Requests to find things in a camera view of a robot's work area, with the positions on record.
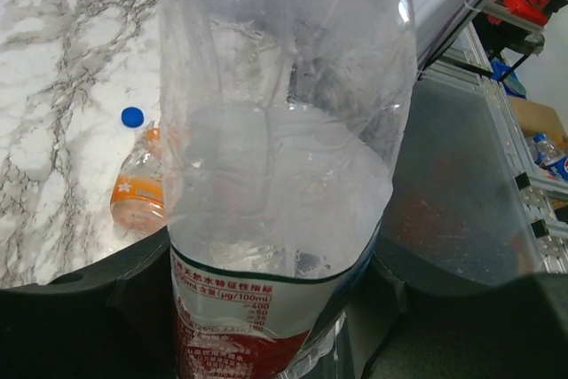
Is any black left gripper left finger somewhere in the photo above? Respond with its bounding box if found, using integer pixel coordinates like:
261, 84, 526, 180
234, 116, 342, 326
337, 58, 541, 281
1, 229, 176, 378

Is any blue bottle cap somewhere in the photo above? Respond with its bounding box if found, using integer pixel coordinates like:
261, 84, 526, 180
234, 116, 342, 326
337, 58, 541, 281
121, 107, 145, 129

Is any crushed bottle orange label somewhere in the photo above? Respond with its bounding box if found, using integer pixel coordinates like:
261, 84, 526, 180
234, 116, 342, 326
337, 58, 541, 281
110, 121, 167, 236

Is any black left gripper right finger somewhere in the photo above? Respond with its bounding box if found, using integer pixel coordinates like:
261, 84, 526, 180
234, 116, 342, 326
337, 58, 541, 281
343, 218, 568, 379

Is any cardboard box with bottles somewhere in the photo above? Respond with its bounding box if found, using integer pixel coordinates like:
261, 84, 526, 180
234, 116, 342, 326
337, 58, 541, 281
508, 96, 567, 182

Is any small bottle red label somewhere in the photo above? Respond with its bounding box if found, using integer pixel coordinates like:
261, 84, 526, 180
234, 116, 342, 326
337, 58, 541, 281
159, 0, 416, 378

